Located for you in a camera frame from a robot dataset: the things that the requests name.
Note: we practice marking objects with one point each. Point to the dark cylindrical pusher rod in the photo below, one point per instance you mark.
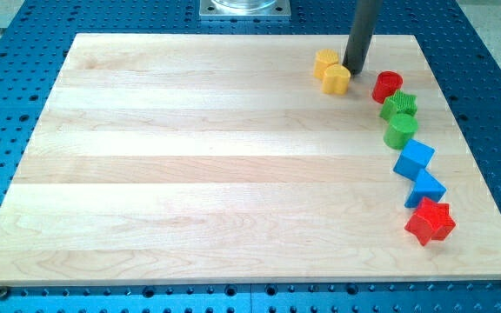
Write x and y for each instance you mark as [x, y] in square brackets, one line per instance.
[362, 29]

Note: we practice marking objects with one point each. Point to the red cylinder block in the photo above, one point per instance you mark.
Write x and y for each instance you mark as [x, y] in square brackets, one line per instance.
[388, 82]

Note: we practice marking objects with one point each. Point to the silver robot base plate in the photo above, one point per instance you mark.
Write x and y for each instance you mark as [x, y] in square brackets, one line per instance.
[243, 9]

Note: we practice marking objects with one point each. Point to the green star block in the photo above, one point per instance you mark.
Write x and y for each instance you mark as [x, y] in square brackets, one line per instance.
[399, 103]

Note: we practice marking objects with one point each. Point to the yellow heart block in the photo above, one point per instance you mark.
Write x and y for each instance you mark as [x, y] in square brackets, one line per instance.
[335, 80]

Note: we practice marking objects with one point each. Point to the yellow hexagon block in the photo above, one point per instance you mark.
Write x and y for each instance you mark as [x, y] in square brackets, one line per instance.
[323, 59]

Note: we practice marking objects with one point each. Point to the green cylinder block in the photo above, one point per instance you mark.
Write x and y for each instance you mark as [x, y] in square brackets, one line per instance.
[401, 128]

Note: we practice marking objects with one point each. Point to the blue cube block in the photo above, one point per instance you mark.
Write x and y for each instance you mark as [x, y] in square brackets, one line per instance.
[415, 156]

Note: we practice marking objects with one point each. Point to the blue triangle block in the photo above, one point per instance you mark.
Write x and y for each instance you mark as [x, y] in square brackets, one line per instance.
[425, 185]

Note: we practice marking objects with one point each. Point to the light wooden board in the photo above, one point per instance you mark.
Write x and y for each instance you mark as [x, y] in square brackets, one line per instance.
[177, 159]

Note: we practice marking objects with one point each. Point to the red star block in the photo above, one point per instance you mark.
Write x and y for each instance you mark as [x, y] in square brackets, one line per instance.
[430, 221]

